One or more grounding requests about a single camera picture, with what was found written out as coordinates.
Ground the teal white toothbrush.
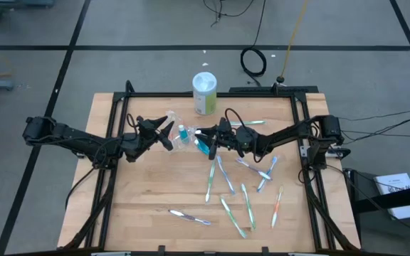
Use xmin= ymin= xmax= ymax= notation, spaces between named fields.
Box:
xmin=228 ymin=119 xmax=268 ymax=127

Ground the black aluminium table frame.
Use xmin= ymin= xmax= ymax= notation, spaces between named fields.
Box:
xmin=57 ymin=80 xmax=362 ymax=254

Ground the coiled black cable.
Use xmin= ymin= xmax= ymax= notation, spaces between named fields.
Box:
xmin=239 ymin=0 xmax=268 ymax=88

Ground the white green wipes canister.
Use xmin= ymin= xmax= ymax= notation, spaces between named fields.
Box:
xmin=191 ymin=71 xmax=219 ymax=116

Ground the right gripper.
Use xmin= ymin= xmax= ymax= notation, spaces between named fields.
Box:
xmin=194 ymin=117 xmax=261 ymax=161

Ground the grey equipment frame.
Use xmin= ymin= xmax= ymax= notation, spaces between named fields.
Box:
xmin=0 ymin=0 xmax=56 ymax=28

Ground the green white toothbrush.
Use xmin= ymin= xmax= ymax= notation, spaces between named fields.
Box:
xmin=204 ymin=159 xmax=216 ymax=204
xmin=219 ymin=195 xmax=248 ymax=240

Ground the white booklet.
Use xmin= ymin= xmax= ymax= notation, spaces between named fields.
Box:
xmin=372 ymin=172 xmax=410 ymax=220

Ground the black side stand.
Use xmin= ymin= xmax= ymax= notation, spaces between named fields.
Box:
xmin=343 ymin=169 xmax=410 ymax=250

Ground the grey purple toothbrush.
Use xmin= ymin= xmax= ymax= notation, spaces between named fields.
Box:
xmin=167 ymin=208 xmax=213 ymax=227

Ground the purple blue toothbrush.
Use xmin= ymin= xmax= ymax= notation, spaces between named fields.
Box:
xmin=236 ymin=156 xmax=273 ymax=181

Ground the black flat bar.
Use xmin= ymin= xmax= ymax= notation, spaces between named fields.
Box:
xmin=228 ymin=85 xmax=320 ymax=95

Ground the clear plastic bag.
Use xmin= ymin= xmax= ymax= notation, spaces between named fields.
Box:
xmin=164 ymin=109 xmax=206 ymax=152

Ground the clear bag of toothbrushes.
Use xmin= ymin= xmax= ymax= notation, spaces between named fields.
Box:
xmin=240 ymin=183 xmax=258 ymax=231

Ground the blue mouthwash bottle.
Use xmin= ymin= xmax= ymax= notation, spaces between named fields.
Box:
xmin=193 ymin=137 xmax=211 ymax=156
xmin=177 ymin=124 xmax=191 ymax=145

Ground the yellow cable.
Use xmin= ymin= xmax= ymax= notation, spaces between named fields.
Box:
xmin=278 ymin=0 xmax=310 ymax=85

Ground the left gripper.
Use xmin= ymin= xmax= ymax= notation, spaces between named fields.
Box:
xmin=133 ymin=115 xmax=176 ymax=151

